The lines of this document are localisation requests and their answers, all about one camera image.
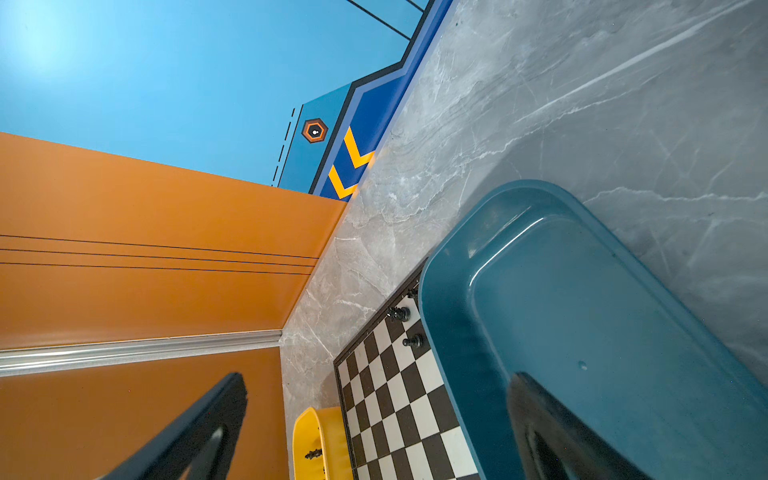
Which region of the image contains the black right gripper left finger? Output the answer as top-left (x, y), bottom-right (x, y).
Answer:
top-left (105, 372), bottom-right (248, 479)

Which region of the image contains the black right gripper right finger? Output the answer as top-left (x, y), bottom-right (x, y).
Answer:
top-left (507, 372), bottom-right (648, 479)

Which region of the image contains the black chess piece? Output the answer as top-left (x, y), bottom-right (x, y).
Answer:
top-left (387, 306), bottom-right (411, 323)
top-left (304, 449), bottom-right (323, 460)

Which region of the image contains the black chess piece in tray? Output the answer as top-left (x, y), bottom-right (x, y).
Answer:
top-left (304, 449), bottom-right (323, 460)

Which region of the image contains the black white chess board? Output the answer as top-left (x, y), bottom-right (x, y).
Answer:
top-left (334, 269), bottom-right (480, 479)

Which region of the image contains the yellow plastic tray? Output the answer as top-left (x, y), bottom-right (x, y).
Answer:
top-left (292, 406), bottom-right (354, 480)

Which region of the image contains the teal plastic tray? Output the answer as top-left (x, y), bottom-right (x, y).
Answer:
top-left (419, 180), bottom-right (767, 479)

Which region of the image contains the aluminium corner post left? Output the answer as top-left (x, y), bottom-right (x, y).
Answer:
top-left (1, 330), bottom-right (282, 378)

